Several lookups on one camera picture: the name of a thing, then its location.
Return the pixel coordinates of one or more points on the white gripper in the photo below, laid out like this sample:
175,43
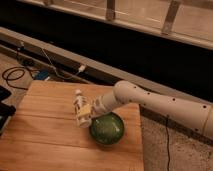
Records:
96,108

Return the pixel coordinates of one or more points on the white plastic bottle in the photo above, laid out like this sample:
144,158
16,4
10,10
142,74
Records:
83,119

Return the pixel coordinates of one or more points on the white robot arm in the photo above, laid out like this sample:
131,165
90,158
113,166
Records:
193,115

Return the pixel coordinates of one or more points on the green ceramic bowl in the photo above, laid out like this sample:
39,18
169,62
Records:
107,129

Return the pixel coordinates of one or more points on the blue object on floor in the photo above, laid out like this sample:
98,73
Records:
42,75

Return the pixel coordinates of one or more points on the black device at left edge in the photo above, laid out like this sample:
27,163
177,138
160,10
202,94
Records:
6,111

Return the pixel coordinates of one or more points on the wooden railing frame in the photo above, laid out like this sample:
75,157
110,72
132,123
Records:
186,21

